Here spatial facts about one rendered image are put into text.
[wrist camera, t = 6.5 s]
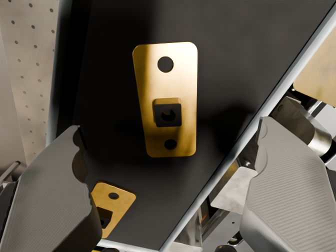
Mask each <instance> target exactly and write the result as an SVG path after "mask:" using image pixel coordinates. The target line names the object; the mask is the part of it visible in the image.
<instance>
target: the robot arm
mask: <svg viewBox="0 0 336 252"><path fill-rule="evenodd" d="M255 142H256V143H257V144H258V146H259V147H258V152H257V156H256V161H255V165H254V167H255V169H256V171H257V173H258V174H257V175H256V176H254V177H253V178H251V179H250V181H249V185H248V189H247V194H246V199H245V203H244V208H243V212H242V217H241V222H240V227H239V232H240V235H241V236H242V238H243V239H244V240H245V241H246V243H247V244H248V245H249V246H250V247H251V248H252V249H253V251H254V252H336V171H335V170H331V169H329V168H328V167H327V166H326V165H325V163H324V162H323V161H322V160H321V159H320V157H319V156H318V155H317V154H316V153H315V152H314V151H313V150H312V149H311V148H310V147H309V146H307V145H306V144H305V143H304V142H303V141H302V140H300V139H299V138H298V137H297V136H295V135H294V134H293V133H291V132H290V131H289V130H287V129H286V128H285V127H284V126H282V125H281V124H280V123H278V122H277V121H276V120H274V119H273V118H272V117H270V116H264V117H262V116H260V118H259V123H258V128H257V133H256V137H255ZM87 149H88V146H87V142H86V137H85V133H84V130H83V127H82V125H72V126H70V127H69V128H68V129H66V130H65V131H64V132H63V133H62V134H61V135H60V136H58V137H57V138H56V139H55V140H54V141H53V142H52V143H50V144H49V145H48V146H47V147H46V148H45V149H44V150H42V151H41V152H40V153H39V154H38V155H37V156H36V157H35V158H34V159H33V161H32V162H31V163H30V164H29V165H28V166H27V168H26V169H25V170H24V172H23V173H22V174H21V176H20V177H19V178H18V180H17V181H14V182H10V183H8V184H7V185H6V186H5V188H4V189H3V190H2V191H1V193H0V252H92V251H93V249H94V248H95V247H96V246H97V244H98V243H99V242H100V240H101V238H102V236H103V230H102V225H101V220H100V216H99V212H98V209H97V207H96V204H95V202H94V199H93V197H92V194H91V191H90V189H89V186H88V185H87V184H86V183H84V182H85V180H86V177H87V176H88V170H87V167H86V164H85V161H84V159H83V155H84V153H85V151H86V150H87Z"/></svg>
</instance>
